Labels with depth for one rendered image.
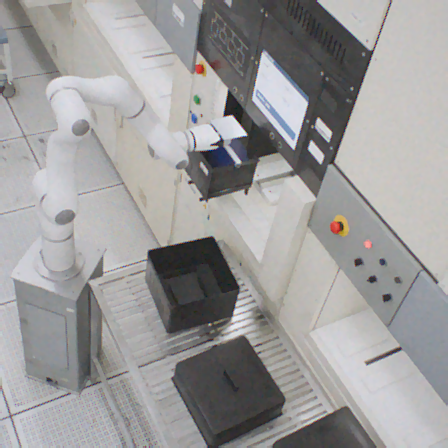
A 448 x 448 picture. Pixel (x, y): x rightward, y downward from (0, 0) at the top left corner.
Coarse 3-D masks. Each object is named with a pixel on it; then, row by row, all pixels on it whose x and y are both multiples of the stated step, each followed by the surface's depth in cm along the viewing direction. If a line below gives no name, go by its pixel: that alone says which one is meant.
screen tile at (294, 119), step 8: (288, 88) 211; (280, 96) 216; (288, 96) 212; (296, 96) 208; (280, 104) 217; (296, 104) 209; (304, 104) 205; (280, 112) 218; (288, 112) 214; (296, 112) 210; (288, 120) 216; (296, 120) 211; (296, 128) 213
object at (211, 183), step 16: (224, 128) 251; (240, 128) 253; (224, 144) 256; (192, 160) 264; (256, 160) 257; (192, 176) 268; (208, 176) 254; (224, 176) 255; (240, 176) 260; (208, 192) 258; (224, 192) 263
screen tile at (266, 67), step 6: (264, 60) 219; (264, 66) 220; (270, 66) 217; (270, 72) 218; (276, 72) 215; (270, 78) 219; (276, 78) 216; (258, 84) 226; (264, 84) 223; (276, 84) 216; (264, 90) 224; (270, 90) 221; (276, 90) 217; (270, 96) 222; (276, 96) 218; (276, 102) 219
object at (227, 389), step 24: (192, 360) 229; (216, 360) 230; (240, 360) 231; (192, 384) 222; (216, 384) 224; (240, 384) 225; (264, 384) 226; (192, 408) 223; (216, 408) 218; (240, 408) 219; (264, 408) 220; (216, 432) 212; (240, 432) 222
